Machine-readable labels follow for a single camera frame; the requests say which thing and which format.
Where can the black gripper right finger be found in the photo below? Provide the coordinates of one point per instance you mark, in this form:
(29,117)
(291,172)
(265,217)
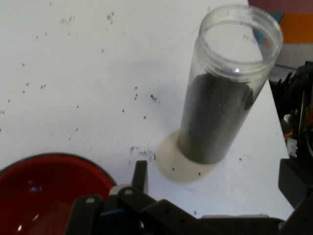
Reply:
(300,186)

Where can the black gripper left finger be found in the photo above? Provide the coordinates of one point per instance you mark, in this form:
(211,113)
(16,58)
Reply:
(137,213)

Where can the clear jar of black beads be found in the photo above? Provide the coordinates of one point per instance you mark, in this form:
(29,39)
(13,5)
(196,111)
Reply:
(212,122)

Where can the electronics box with connectors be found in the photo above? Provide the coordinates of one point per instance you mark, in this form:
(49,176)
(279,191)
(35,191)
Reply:
(300,98)

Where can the red bowl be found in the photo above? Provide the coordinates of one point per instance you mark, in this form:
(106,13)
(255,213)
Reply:
(36,191)

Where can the large orange foam block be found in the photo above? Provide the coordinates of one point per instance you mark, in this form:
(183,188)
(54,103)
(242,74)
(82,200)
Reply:
(298,27)

